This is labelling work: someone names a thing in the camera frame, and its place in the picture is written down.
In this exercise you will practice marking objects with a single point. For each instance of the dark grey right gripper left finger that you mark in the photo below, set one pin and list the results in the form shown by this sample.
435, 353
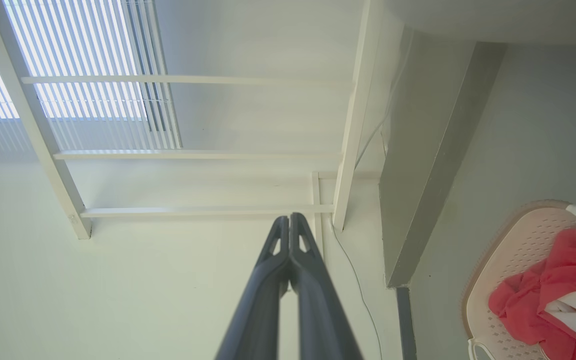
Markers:
260, 300

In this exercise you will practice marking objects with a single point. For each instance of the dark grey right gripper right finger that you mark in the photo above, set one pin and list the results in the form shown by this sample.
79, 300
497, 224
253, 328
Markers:
318, 310

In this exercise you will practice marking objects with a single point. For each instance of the red garment with white stripes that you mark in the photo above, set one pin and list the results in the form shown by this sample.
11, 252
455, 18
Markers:
568, 260

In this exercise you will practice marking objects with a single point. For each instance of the white wooden railing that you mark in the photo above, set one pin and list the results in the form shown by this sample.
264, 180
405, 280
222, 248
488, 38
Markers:
353, 125

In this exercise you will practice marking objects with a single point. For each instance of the cream perforated laundry basket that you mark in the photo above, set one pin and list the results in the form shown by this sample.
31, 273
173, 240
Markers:
513, 250

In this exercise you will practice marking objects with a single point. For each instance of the white window blinds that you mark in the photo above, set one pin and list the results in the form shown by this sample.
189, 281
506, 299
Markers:
68, 50

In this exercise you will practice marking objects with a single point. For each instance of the white wall moulding strip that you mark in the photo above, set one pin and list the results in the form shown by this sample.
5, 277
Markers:
317, 195

